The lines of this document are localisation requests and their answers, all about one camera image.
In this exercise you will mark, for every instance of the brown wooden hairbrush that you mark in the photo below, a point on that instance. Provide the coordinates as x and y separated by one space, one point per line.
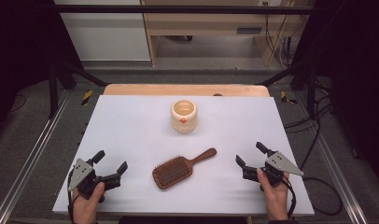
175 172

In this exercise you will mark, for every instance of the black curtain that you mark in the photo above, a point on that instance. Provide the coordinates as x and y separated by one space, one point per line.
22 40
355 62

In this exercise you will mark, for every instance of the cream ringed ceramic cup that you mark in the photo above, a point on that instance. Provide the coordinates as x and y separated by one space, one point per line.
184 123

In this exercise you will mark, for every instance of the silver metal floor rail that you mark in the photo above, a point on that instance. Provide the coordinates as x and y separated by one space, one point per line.
337 168
32 152

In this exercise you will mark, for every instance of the person's right hand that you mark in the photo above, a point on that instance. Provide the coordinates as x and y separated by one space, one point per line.
276 199

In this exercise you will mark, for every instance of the white cabinet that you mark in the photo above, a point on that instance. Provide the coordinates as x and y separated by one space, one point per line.
106 37

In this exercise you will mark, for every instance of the person's left hand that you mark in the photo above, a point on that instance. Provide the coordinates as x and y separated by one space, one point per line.
85 208

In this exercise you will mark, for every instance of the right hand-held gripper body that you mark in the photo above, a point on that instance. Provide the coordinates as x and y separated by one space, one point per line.
279 165

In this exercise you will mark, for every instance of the person's dark clothing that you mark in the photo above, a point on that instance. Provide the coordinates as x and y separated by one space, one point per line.
184 220

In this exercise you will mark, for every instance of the yellow black floor tape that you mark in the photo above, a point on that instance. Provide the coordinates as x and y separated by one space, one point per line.
87 97
284 98

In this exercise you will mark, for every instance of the black metal stand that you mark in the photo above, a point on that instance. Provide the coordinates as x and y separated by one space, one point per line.
53 87
311 90

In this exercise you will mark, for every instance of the light wooden table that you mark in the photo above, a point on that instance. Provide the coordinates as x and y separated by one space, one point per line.
178 90

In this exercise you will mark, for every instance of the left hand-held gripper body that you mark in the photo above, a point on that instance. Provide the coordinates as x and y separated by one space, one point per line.
85 179

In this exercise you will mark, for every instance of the black horizontal frame bar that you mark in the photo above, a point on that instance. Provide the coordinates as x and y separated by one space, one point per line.
178 9

